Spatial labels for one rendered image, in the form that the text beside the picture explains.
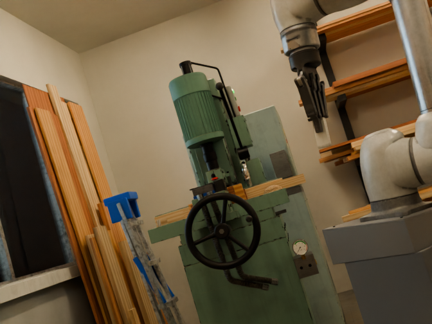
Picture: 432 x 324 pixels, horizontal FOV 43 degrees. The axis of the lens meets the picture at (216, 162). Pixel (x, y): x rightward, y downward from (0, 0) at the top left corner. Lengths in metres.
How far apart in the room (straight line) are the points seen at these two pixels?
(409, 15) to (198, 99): 0.99
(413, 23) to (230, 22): 3.26
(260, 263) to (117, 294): 1.51
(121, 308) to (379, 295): 2.09
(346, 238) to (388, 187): 0.21
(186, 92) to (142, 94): 2.59
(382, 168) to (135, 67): 3.56
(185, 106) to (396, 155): 1.01
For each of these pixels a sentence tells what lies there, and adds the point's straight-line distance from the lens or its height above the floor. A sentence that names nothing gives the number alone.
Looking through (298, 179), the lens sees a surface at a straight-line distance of 2.38.
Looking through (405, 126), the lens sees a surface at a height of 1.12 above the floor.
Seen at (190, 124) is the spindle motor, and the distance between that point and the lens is 2.37.
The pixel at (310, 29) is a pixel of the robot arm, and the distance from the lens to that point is 1.35.
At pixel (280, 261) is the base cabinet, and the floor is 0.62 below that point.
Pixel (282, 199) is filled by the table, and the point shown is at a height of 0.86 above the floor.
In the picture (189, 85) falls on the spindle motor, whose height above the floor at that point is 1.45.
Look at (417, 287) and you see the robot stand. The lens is 1.70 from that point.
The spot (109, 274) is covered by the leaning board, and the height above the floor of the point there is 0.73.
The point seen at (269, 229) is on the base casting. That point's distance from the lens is 2.22.
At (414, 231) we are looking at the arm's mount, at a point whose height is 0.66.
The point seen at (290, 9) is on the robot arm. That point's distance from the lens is 1.35.
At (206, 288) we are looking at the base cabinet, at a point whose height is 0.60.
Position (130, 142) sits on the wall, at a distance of 4.93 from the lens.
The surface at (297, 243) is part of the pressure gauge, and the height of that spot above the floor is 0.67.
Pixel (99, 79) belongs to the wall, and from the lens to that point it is 5.13.
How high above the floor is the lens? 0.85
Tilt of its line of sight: 6 degrees up
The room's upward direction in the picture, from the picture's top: 17 degrees counter-clockwise
